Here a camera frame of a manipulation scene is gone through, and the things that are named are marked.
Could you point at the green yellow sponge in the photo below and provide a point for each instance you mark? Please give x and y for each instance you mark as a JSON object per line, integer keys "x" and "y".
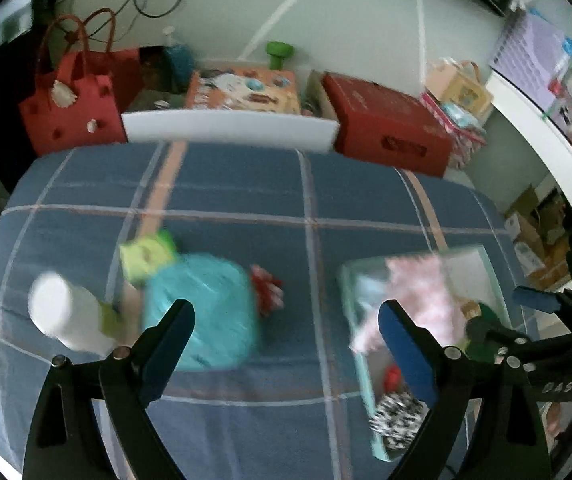
{"x": 486, "y": 312}

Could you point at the small green box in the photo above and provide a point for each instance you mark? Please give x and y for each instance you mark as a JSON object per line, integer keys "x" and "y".
{"x": 145, "y": 257}

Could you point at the black white spotted scrunchie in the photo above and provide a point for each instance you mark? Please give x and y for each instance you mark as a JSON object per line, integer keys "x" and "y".
{"x": 396, "y": 420}

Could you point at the clear pump bottle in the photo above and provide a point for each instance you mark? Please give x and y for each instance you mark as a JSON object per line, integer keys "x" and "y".
{"x": 169, "y": 37}

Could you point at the pink fluffy cloth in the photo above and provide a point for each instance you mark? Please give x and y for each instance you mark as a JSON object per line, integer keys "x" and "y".
{"x": 426, "y": 295}

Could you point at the red white patterned box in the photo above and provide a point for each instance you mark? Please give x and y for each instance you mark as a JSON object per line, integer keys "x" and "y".
{"x": 461, "y": 140}

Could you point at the red felt handbag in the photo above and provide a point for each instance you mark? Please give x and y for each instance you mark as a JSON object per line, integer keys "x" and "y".
{"x": 75, "y": 105}

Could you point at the white desk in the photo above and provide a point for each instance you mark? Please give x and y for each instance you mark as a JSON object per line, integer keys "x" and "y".
{"x": 531, "y": 115}

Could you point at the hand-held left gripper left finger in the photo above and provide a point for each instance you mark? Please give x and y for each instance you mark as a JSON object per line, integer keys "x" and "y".
{"x": 168, "y": 350}

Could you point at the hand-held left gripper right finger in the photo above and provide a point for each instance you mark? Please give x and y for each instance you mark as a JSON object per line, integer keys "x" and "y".
{"x": 406, "y": 355}

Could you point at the mint white tray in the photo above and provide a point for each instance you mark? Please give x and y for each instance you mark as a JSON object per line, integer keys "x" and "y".
{"x": 471, "y": 270}

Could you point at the teal plastic box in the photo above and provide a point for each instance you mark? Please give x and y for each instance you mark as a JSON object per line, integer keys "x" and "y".
{"x": 215, "y": 305}

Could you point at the plaid blue blanket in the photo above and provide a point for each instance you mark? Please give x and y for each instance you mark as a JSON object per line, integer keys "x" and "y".
{"x": 241, "y": 200}

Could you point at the red cardboard box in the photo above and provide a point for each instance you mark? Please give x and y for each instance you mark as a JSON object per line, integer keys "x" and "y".
{"x": 381, "y": 115}

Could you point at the white chair back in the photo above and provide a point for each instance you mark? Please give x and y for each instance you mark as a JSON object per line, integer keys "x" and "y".
{"x": 225, "y": 127}

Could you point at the beige gift bag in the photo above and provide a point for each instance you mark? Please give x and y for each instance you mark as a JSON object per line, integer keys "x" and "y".
{"x": 466, "y": 92}

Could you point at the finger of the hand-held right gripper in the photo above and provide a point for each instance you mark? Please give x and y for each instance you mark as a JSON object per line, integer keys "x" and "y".
{"x": 536, "y": 297}
{"x": 496, "y": 342}

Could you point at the wall calendar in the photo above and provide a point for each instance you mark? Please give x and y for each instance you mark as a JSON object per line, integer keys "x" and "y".
{"x": 526, "y": 50}

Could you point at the small red fabric item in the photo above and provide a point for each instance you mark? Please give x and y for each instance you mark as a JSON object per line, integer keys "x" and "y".
{"x": 393, "y": 379}

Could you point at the colourful puzzle box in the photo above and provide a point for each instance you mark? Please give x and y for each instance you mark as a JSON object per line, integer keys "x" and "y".
{"x": 246, "y": 90}

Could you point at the white plastic bottle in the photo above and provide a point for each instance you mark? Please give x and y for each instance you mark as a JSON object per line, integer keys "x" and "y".
{"x": 60, "y": 305}

